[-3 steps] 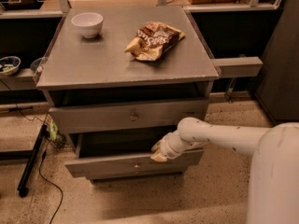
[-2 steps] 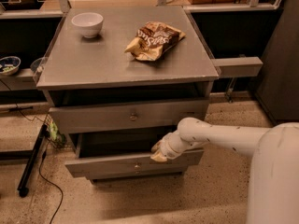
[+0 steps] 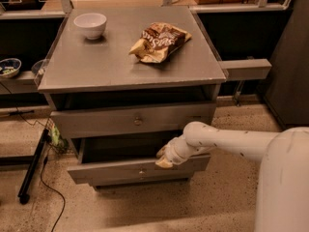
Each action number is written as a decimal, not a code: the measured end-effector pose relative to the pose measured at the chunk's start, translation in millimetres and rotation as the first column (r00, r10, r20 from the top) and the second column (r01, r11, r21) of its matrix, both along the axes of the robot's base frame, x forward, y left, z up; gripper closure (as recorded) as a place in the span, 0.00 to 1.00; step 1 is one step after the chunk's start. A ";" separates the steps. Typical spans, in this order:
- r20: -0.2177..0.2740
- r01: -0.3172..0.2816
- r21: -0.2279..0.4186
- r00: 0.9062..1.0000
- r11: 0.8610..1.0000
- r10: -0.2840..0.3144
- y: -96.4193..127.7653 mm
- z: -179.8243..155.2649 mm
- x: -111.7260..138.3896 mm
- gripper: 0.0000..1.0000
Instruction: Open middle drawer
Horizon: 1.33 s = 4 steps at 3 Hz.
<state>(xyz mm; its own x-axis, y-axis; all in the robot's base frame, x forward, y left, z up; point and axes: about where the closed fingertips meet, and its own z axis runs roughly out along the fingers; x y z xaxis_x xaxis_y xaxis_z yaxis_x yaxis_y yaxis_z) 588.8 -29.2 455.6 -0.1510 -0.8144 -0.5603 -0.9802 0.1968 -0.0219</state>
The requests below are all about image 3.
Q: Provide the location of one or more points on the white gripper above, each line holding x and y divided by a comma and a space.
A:
173, 153

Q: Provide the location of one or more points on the grey drawer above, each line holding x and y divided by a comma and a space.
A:
139, 177
131, 119
107, 155

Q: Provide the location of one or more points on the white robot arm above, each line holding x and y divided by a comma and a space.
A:
283, 190

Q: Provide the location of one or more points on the grey top drawer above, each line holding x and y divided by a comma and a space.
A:
131, 119

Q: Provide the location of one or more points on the grey bottom drawer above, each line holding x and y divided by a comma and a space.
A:
139, 177

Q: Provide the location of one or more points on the grey drawer cabinet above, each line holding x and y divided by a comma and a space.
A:
84, 74

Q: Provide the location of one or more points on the green packet in basket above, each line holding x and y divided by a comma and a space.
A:
56, 138

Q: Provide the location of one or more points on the brown chip bag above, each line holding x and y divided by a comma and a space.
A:
158, 41

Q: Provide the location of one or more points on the grey side bar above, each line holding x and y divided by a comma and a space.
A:
250, 69

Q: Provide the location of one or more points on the black metal leg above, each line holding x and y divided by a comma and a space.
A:
22, 194

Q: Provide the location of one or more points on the white ceramic bowl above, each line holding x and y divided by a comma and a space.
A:
91, 25

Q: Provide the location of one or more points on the clear glass cup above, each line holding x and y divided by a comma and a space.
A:
39, 66

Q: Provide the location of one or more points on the grey side shelf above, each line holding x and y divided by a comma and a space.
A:
23, 83

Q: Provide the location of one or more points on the blue patterned bowl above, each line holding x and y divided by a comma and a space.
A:
9, 67

